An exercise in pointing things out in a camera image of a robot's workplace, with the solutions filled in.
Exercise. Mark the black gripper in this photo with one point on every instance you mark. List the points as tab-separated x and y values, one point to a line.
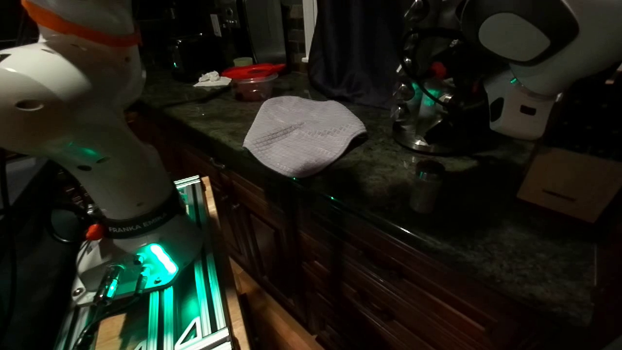
473	118

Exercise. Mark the dark metal cup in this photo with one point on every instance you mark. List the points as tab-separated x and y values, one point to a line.
425	194

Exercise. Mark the brown cardboard box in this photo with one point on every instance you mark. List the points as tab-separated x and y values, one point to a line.
570	184

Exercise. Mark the black fabric curtain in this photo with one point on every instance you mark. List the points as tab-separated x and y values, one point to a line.
357	44

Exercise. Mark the grey waffle weave cloth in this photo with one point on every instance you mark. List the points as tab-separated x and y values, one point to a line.
298	132

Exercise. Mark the dark wooden counter cabinet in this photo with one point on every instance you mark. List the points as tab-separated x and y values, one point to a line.
337	272

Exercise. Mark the red bowl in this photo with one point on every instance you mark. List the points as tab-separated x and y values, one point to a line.
256	87

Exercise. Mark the red plastic container lid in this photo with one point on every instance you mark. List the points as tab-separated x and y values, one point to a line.
254	70

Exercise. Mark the grey upright container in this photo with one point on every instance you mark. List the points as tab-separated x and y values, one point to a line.
265	29

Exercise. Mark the white crumpled cloth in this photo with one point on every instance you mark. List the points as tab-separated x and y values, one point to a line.
213	79

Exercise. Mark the red round knob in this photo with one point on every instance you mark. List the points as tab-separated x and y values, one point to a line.
94	231

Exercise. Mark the aluminium profile mounting frame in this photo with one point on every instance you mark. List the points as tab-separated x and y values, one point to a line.
201	311

